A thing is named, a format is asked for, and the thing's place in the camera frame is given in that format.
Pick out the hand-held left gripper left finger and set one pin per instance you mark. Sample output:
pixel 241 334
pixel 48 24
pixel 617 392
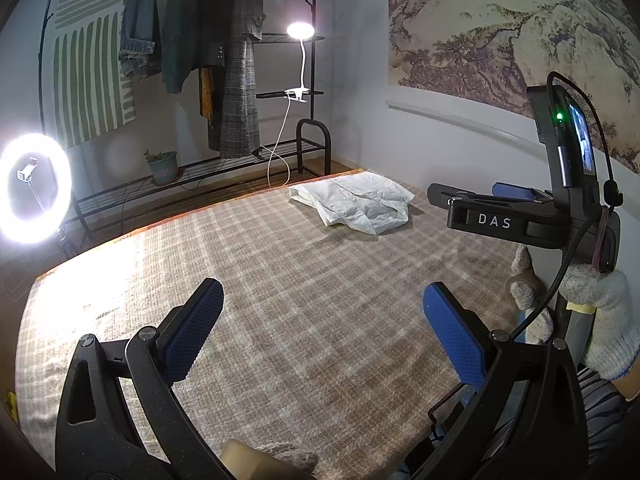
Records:
pixel 197 332

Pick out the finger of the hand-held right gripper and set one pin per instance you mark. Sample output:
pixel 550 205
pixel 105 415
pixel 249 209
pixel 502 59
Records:
pixel 512 191
pixel 450 192

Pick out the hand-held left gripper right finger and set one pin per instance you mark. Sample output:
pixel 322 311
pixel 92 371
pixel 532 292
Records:
pixel 452 335

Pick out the white long-sleeved shirt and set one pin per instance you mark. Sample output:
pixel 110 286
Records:
pixel 360 205

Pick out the person's right forearm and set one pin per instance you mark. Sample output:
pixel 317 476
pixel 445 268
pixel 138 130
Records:
pixel 631 387

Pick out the person's left hand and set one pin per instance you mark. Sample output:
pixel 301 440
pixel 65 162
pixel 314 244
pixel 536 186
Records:
pixel 295 460

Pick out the person's right hand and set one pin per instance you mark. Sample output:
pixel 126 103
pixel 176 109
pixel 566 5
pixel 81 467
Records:
pixel 615 320

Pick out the beige plaid blanket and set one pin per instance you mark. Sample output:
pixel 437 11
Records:
pixel 300 310

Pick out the person's striped clothing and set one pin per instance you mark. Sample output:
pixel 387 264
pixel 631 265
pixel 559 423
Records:
pixel 600 410

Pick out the potted plant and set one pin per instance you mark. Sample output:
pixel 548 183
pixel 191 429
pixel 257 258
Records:
pixel 165 170

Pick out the white clip lamp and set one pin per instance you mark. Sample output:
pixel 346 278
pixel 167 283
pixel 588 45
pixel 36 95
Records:
pixel 300 30

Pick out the grey plaid coat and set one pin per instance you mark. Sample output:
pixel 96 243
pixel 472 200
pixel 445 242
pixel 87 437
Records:
pixel 240 105

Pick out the orange scarf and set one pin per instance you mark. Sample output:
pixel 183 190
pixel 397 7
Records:
pixel 206 92

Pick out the dark green jacket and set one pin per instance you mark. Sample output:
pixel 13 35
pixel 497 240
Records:
pixel 177 35

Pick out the black coat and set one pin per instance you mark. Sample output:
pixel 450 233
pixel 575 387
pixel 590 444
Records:
pixel 210 10

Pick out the blue denim jacket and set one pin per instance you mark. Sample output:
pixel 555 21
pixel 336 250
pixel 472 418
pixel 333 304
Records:
pixel 140 25

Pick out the white wall rail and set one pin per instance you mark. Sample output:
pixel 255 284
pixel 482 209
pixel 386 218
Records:
pixel 450 116

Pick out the landscape painting wall poster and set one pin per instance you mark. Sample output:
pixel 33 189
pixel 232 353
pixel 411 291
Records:
pixel 500 25

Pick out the black metal arch frame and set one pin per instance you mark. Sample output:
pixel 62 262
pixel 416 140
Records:
pixel 312 122

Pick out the green striped wall hanging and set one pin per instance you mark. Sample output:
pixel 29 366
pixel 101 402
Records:
pixel 90 85

